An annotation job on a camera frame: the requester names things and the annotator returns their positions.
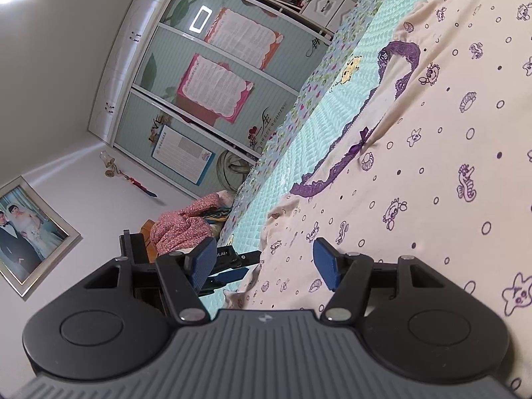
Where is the white sliding door wardrobe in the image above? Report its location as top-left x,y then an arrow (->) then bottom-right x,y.
87,0 -> 362,188

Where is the pink floral garment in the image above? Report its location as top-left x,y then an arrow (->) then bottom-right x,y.
150,193 -> 221,258

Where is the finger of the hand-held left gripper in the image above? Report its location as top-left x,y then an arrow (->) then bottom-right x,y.
214,249 -> 263,267
199,268 -> 250,297

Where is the white drawer cabinet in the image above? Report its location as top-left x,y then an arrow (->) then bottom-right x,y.
299,0 -> 358,30

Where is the blue-bordered poster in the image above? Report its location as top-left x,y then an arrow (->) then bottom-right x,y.
151,125 -> 215,185

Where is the red tassel ornament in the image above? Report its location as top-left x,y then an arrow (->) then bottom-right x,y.
118,170 -> 159,200

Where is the pink printed pajama top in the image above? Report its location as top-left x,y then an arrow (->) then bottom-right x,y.
237,0 -> 532,397

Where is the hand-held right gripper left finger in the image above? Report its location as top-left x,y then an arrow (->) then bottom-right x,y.
85,238 -> 217,326

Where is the pink-bordered poster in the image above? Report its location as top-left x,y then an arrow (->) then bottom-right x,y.
177,54 -> 255,124

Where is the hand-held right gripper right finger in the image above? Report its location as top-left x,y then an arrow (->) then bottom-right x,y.
313,238 -> 445,326

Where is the orange-bordered poster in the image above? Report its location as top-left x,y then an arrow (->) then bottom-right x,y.
203,7 -> 283,70

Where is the wall sconce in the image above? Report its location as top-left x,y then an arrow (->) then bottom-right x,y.
100,152 -> 119,177

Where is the framed wedding photo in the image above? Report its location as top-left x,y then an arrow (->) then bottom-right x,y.
0,176 -> 81,298

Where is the green quilted bee bedspread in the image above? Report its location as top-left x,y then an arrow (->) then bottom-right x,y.
216,0 -> 437,312

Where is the white floor fan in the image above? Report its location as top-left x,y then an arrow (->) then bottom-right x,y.
217,150 -> 258,188

